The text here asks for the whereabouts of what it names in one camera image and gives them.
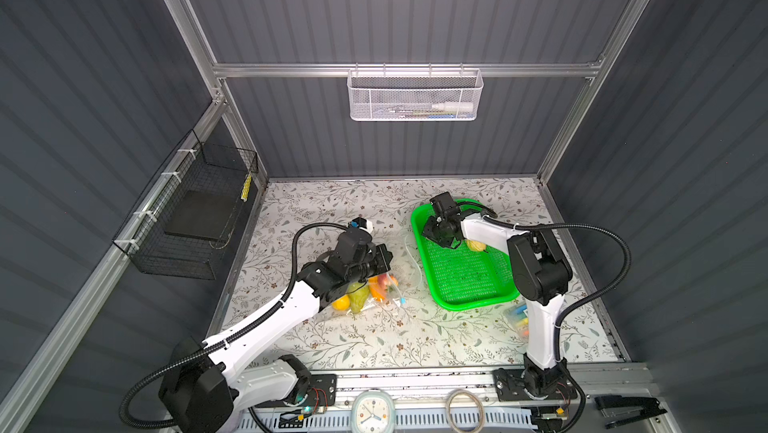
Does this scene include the orange carrot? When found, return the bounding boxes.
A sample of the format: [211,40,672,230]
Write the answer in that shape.
[368,277,387,302]

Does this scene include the red yellow peach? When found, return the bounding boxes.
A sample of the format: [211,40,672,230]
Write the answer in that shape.
[382,274,399,289]

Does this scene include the green pear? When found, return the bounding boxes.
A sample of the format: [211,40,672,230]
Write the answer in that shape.
[347,282,370,314]

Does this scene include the orange fruit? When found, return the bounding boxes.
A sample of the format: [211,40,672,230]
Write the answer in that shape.
[332,295,351,312]

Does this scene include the clear zip top bag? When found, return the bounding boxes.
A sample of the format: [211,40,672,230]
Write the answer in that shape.
[318,226,405,310]

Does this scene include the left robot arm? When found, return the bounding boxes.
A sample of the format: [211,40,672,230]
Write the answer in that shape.
[158,223,393,432]

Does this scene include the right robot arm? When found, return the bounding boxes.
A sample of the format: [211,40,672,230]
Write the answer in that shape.
[422,192,573,399]

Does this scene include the green plastic basket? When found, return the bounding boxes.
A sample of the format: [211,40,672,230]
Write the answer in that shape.
[410,204,520,311]

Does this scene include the pack of coloured markers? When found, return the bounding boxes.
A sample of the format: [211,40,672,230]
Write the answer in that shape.
[503,302,529,338]

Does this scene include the white alarm clock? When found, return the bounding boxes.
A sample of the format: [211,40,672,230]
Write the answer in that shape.
[350,390,396,433]

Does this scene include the black stapler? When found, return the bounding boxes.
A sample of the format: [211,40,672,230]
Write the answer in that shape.
[594,395,668,429]

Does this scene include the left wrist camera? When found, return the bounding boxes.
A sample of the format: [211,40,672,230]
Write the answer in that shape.
[349,216,373,234]

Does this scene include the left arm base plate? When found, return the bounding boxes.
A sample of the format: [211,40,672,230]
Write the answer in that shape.
[256,374,338,409]

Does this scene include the white wire mesh basket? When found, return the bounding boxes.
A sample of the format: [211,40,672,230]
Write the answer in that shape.
[346,68,484,122]

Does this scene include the coiled beige cable ring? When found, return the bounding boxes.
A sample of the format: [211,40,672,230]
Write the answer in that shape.
[444,389,486,433]

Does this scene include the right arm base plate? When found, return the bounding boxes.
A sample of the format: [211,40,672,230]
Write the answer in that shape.
[491,368,579,404]

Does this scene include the black wire basket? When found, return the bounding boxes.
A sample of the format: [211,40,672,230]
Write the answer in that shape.
[113,134,259,281]

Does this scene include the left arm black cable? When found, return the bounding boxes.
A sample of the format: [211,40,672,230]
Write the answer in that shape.
[118,221,352,431]

